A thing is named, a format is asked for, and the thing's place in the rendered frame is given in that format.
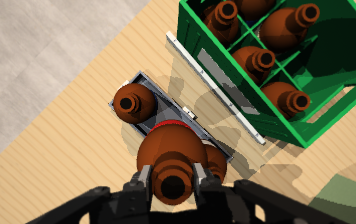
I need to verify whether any dark grey tray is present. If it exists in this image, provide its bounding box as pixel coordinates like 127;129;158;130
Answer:
128;70;233;164

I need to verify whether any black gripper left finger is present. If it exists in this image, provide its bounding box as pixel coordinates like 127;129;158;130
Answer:
25;165;153;224

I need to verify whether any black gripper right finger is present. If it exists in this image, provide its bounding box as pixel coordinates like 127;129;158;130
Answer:
192;163;349;224

